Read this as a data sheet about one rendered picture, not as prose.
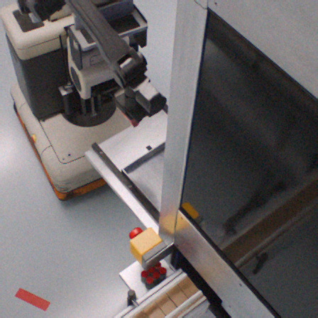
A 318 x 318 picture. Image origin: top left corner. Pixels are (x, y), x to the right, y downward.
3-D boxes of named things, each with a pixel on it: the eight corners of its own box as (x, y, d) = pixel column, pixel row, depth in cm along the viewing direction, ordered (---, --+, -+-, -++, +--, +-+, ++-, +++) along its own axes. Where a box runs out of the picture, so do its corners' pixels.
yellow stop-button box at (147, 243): (166, 256, 142) (167, 245, 136) (145, 271, 140) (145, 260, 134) (149, 236, 145) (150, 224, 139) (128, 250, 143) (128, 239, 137)
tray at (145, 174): (255, 205, 161) (257, 199, 158) (191, 253, 151) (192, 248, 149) (184, 134, 175) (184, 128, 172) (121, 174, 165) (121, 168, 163)
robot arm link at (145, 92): (136, 47, 130) (110, 69, 129) (166, 74, 126) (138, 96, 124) (145, 74, 141) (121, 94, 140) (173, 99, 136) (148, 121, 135)
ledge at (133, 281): (184, 286, 148) (184, 284, 146) (147, 314, 143) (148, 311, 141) (154, 250, 154) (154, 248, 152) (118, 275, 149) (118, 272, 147)
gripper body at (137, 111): (136, 125, 142) (136, 107, 136) (114, 102, 146) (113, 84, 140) (155, 113, 144) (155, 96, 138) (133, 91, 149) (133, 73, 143)
